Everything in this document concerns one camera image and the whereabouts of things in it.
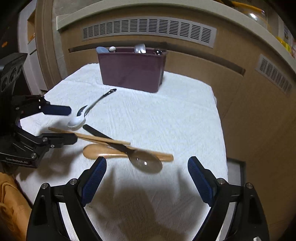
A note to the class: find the wooden chopstick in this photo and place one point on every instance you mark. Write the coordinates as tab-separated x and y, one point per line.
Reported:
93	138

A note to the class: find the small grey vent grille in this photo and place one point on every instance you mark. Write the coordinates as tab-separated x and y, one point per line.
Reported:
266	68

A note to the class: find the blue spatula in caddy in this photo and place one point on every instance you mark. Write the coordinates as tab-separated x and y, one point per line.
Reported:
101	50

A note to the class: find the orange sleeve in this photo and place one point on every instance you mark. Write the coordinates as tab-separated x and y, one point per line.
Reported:
15	210

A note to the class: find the maroon plastic utensil caddy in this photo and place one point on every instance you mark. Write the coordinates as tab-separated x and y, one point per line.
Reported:
127	69

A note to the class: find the wooden spoon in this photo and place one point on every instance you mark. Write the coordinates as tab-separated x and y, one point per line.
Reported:
92	151

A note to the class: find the long grey vent grille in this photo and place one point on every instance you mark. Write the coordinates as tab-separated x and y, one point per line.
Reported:
153	26

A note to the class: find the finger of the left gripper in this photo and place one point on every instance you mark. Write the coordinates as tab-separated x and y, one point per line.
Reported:
49	109
58	140

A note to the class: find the white textured towel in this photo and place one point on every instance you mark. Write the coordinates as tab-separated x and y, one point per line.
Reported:
180	119

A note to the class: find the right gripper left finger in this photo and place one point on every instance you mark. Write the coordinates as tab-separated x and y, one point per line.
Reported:
46	221

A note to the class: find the white plastic soup spoon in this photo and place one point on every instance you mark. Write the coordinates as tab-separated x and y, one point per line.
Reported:
78	119

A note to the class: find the steel spoon in caddy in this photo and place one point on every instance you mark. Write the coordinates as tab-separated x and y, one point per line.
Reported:
140	49

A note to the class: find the small steel spoon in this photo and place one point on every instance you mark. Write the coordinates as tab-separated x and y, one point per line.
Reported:
97	101

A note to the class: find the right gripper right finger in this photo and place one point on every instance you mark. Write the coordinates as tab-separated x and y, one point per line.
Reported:
248	221

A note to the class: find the dark ladle in caddy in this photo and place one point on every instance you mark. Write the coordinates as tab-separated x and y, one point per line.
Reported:
158	52

